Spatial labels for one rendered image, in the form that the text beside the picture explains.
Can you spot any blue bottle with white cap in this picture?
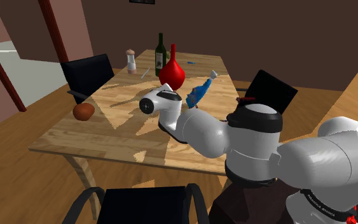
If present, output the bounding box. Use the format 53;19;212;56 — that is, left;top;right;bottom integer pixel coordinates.
186;69;219;109

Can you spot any red long-necked vase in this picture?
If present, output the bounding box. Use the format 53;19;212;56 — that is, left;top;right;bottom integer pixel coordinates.
158;43;186;91

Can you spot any dark green wine bottle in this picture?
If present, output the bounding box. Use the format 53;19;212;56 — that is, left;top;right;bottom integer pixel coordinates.
155;32;168;78

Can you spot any white and tan pepper mill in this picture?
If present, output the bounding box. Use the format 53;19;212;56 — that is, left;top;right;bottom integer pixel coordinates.
125;48;138;75

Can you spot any light wooden dining table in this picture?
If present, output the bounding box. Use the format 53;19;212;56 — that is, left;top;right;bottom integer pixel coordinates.
28;48;245;221

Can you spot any brown round potato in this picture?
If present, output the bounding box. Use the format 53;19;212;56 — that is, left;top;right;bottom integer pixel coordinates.
72;102;96;122

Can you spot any black chair with curved armrests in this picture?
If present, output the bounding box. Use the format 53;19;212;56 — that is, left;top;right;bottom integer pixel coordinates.
61;183;210;224

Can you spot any dark brown robot stand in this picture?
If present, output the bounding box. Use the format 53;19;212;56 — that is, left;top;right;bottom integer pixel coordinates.
208;177;358;224

